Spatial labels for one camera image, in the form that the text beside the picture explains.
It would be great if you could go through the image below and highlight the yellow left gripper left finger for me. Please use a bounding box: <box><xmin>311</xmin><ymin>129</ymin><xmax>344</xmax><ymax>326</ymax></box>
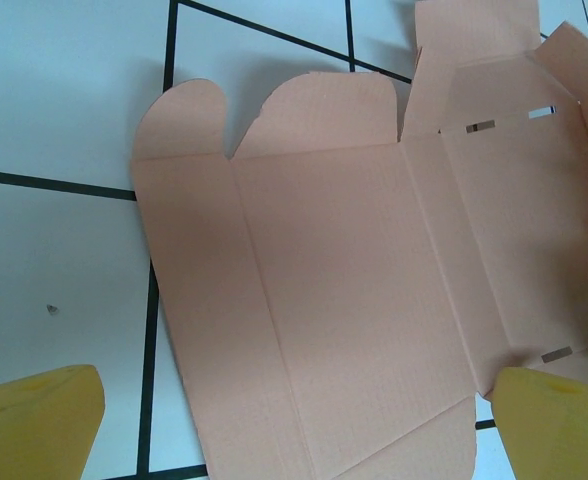
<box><xmin>0</xmin><ymin>364</ymin><xmax>107</xmax><ymax>480</ymax></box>

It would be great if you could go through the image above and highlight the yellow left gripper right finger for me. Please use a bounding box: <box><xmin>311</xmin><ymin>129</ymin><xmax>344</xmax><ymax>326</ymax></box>
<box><xmin>490</xmin><ymin>367</ymin><xmax>588</xmax><ymax>480</ymax></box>

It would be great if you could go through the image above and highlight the pink cloth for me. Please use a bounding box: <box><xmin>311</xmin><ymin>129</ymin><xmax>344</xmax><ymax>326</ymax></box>
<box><xmin>130</xmin><ymin>0</ymin><xmax>588</xmax><ymax>480</ymax></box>

